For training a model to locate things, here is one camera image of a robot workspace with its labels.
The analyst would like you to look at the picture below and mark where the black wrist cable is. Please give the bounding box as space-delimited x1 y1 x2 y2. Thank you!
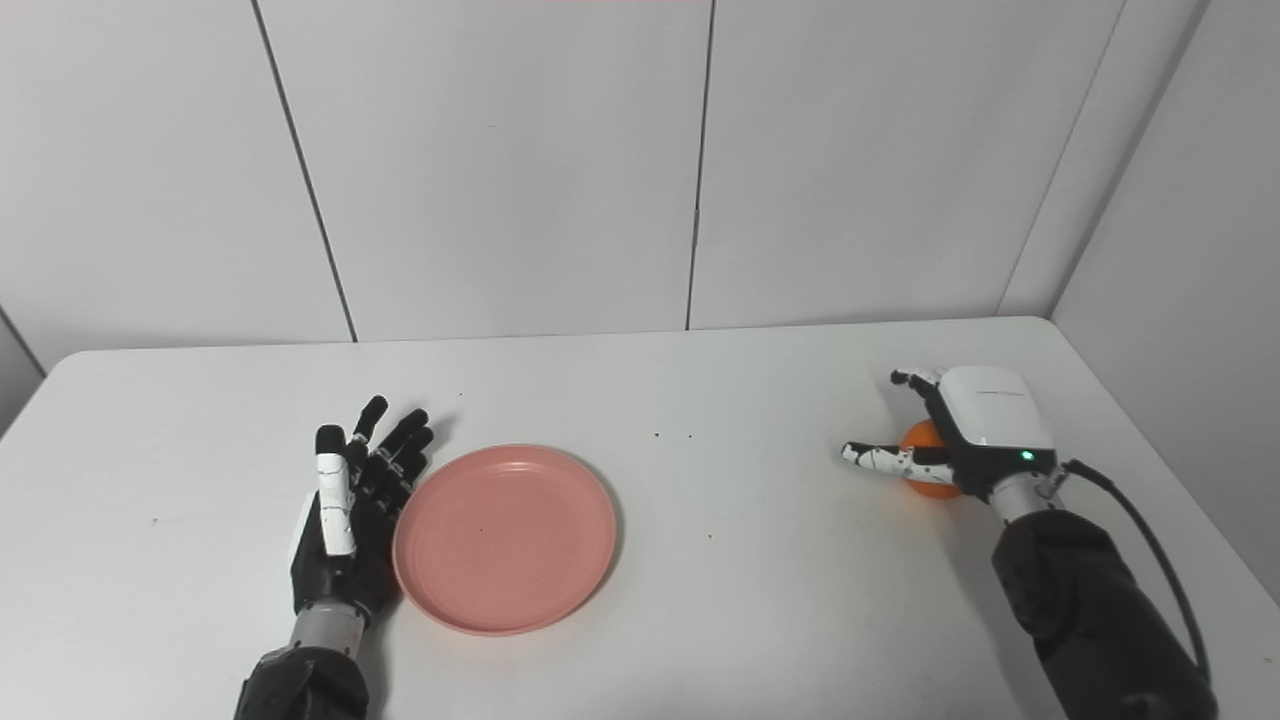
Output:
1060 459 1212 687

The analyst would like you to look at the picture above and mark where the pink round plate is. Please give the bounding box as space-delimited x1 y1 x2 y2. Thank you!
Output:
391 444 619 637

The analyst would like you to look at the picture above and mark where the orange fruit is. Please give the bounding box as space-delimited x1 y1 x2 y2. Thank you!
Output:
899 420 963 499

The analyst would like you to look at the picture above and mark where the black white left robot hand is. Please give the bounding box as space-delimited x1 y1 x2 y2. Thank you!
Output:
290 395 435 615

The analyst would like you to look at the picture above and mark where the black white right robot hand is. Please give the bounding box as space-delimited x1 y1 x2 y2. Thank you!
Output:
841 365 1059 501

